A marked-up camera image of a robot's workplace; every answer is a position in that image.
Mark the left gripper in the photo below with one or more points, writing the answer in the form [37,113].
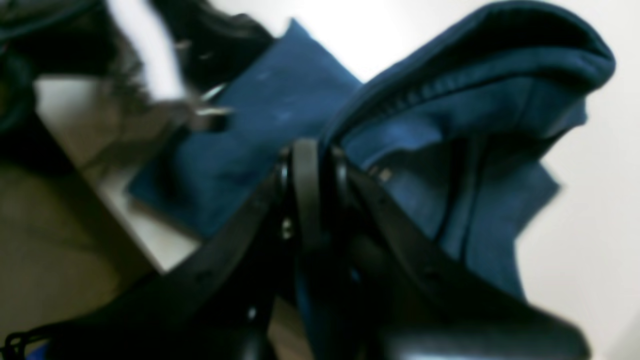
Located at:
[130,120]

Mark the dark blue t-shirt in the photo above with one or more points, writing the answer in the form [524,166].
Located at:
[455,133]

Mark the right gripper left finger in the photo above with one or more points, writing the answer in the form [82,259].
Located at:
[217,304]

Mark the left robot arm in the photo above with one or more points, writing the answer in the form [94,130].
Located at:
[79,38]

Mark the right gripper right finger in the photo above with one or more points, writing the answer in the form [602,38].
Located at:
[422,305]

